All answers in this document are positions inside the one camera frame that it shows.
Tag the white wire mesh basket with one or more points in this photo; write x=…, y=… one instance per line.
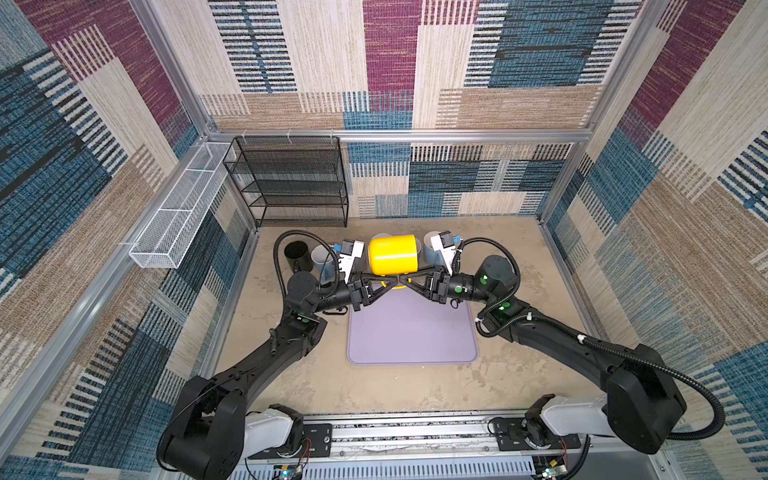
x=171, y=230

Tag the blue floral dotted mug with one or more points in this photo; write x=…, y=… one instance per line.
x=324, y=264

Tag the yellow round mug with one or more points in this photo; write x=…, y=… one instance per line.
x=393, y=255

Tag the lavender plastic tray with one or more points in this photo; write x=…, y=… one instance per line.
x=403, y=328

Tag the black wire shelf rack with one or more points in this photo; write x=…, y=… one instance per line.
x=290, y=181

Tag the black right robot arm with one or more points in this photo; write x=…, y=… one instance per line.
x=640, y=402

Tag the light blue plain mug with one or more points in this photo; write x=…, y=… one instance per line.
x=431, y=256

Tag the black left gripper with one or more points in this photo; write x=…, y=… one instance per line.
x=359, y=290

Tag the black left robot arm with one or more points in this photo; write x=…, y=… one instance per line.
x=264, y=360

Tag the black ceramic mug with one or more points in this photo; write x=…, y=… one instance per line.
x=298, y=255

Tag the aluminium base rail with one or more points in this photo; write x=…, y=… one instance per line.
x=470, y=444

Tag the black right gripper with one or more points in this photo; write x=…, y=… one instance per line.
x=435, y=285

